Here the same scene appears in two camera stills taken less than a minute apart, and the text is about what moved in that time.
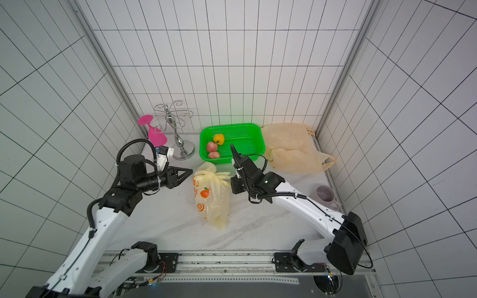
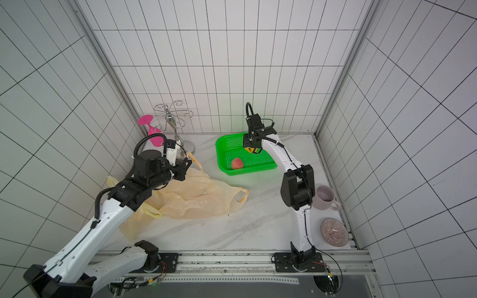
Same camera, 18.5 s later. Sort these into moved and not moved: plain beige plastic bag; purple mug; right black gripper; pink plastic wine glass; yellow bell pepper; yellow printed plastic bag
Moved: yellow bell pepper; yellow printed plastic bag; right black gripper; plain beige plastic bag
Not moved: purple mug; pink plastic wine glass
